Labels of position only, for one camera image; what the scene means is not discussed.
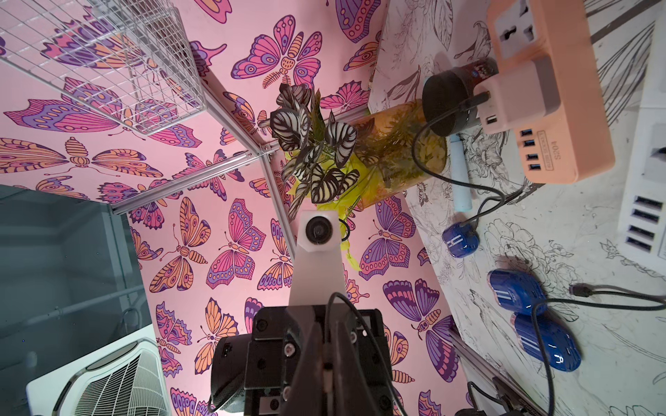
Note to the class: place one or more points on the blue clip bottom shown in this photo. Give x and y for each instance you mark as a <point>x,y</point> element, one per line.
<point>561,349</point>

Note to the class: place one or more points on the white power strip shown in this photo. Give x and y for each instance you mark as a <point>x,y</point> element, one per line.
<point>641,226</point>

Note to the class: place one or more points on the white fan unit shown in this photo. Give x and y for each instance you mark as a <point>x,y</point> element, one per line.
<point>123,378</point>

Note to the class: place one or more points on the small beige plug adapter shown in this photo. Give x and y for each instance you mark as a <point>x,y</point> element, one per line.
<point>524,94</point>

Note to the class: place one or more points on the potted green plant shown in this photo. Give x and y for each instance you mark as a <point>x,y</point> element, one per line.
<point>339,166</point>

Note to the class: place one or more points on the white wire basket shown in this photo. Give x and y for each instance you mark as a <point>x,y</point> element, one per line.
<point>127,61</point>

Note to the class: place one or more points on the orange power strip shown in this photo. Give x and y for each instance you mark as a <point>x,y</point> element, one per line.
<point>573,143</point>

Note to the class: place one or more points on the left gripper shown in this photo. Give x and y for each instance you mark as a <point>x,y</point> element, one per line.
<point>305,360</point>

